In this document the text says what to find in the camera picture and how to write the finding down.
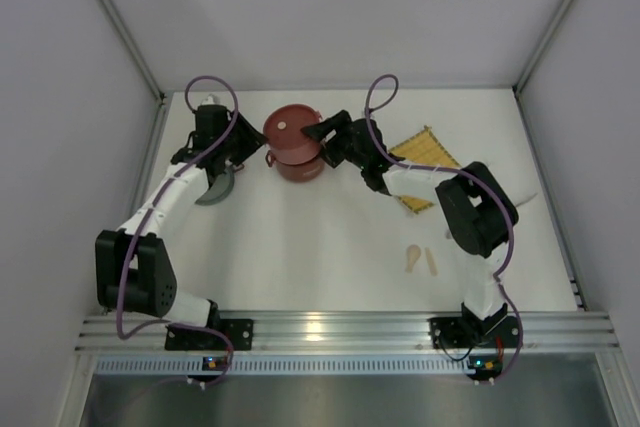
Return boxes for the pink steel-lined pot with handles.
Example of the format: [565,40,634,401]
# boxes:
[262,103,322,167]

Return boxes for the dark red lid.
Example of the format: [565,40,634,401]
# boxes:
[263,104,322,150]

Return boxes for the metal tongs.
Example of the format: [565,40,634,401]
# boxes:
[444,191,539,239]

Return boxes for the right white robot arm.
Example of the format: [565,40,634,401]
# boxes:
[301,110,519,345]

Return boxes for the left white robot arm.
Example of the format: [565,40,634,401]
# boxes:
[95,104,266,340]

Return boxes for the dark red steel-lined pot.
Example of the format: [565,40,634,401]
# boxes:
[275,157,325,183]

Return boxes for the bamboo serving mat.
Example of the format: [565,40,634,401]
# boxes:
[389,126,460,214]

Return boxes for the cream small spoon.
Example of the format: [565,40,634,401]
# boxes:
[405,244,422,273]

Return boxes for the cream small stick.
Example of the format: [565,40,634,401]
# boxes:
[424,247,438,277]

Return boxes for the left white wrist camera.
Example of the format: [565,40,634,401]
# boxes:
[200,93,221,106]

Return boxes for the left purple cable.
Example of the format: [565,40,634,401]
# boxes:
[115,75,240,388]

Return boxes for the grey transparent lid with handles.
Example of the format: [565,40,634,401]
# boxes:
[195,164,245,206]

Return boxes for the left black base bracket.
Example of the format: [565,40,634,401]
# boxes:
[164,319,254,351]

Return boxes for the black base bracket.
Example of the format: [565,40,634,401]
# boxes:
[429,316,471,350]
[164,319,254,351]

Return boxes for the aluminium mounting rail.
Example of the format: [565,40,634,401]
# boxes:
[75,311,619,379]

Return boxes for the right black base bracket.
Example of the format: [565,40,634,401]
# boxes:
[429,316,471,350]

